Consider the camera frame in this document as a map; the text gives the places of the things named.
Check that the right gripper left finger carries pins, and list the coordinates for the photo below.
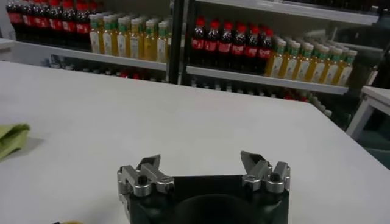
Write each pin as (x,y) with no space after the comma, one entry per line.
(143,179)

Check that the cola bottle red cap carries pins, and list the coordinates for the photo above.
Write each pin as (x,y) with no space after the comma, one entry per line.
(239,49)
(225,47)
(55,24)
(69,26)
(14,18)
(198,44)
(211,46)
(251,51)
(27,20)
(41,22)
(82,28)
(264,53)

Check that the yellow-green t-shirt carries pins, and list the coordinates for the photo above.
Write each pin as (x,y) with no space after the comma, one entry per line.
(12,137)

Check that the yellow tea bottle green label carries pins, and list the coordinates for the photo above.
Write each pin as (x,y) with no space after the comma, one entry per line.
(317,72)
(303,70)
(344,75)
(135,45)
(162,48)
(107,41)
(275,65)
(149,46)
(94,39)
(330,73)
(289,67)
(122,43)

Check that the white side table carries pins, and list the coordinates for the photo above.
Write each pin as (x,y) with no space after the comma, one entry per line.
(374,94)
(6,44)

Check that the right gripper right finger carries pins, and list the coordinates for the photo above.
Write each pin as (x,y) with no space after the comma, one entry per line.
(268,178)

